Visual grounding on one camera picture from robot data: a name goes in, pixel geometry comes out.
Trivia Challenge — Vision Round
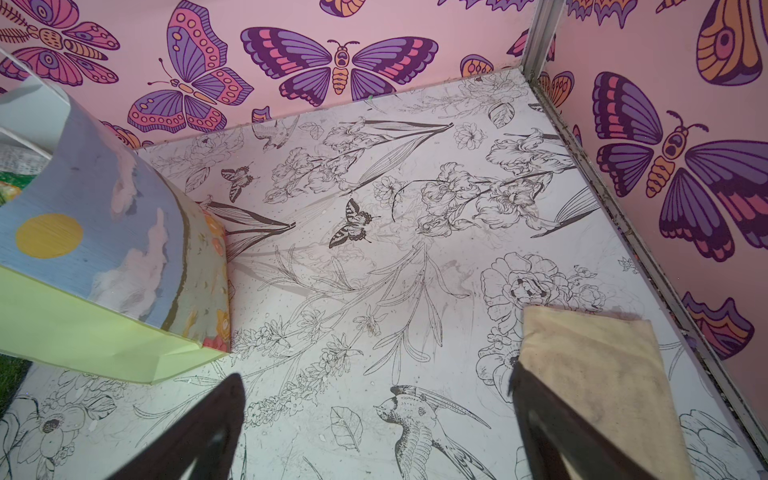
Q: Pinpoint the green snack packet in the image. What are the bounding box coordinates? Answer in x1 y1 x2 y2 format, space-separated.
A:
0 143 50 205

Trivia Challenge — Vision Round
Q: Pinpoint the green artificial grass mat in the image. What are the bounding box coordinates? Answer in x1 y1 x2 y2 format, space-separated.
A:
0 354 32 415

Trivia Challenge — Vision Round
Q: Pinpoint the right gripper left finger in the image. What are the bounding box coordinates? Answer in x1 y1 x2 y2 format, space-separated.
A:
111 373 245 479

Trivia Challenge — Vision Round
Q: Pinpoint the beige leather glove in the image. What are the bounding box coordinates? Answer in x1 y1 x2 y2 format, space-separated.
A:
518 306 693 479

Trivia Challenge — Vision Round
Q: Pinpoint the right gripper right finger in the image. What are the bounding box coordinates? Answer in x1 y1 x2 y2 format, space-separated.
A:
508 361 654 479

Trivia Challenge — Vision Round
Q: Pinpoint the white paper gift bag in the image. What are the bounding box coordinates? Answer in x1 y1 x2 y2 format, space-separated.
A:
1 67 231 384

